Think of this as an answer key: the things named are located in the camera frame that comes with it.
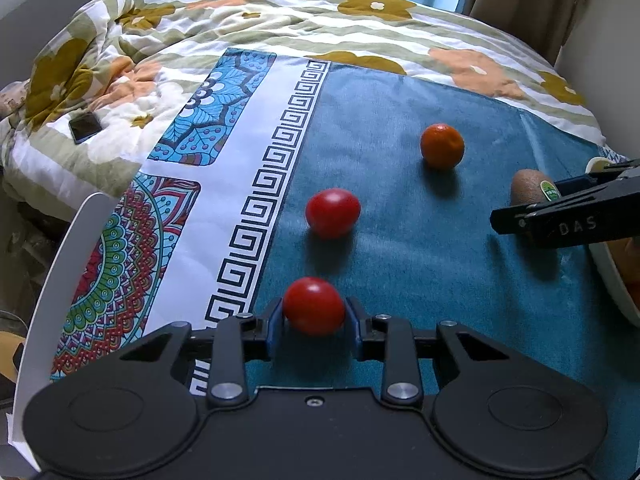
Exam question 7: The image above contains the red cherry tomato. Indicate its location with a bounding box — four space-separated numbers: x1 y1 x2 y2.
305 188 362 240
283 276 346 337

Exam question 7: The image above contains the small tangerine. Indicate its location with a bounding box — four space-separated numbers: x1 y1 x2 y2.
420 123 465 170

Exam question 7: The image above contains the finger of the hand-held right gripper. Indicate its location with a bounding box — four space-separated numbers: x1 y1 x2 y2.
557 159 640 197
490 172 640 250

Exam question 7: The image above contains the brown kiwi with sticker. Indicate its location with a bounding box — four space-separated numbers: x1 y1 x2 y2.
510 169 562 209

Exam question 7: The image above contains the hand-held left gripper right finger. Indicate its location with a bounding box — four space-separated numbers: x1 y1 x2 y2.
345 296 521 409

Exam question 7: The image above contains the brown curtain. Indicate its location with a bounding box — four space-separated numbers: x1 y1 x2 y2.
462 0 586 63

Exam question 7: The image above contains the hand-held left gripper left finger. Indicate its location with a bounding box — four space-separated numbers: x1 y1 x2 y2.
117 297 286 409

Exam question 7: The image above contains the blue patterned tablecloth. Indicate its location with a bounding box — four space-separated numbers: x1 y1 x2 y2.
50 47 640 411

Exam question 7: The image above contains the black smartphone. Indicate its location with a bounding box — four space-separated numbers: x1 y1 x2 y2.
68 111 103 144

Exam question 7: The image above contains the floral striped blanket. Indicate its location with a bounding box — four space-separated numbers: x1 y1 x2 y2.
0 0 603 221

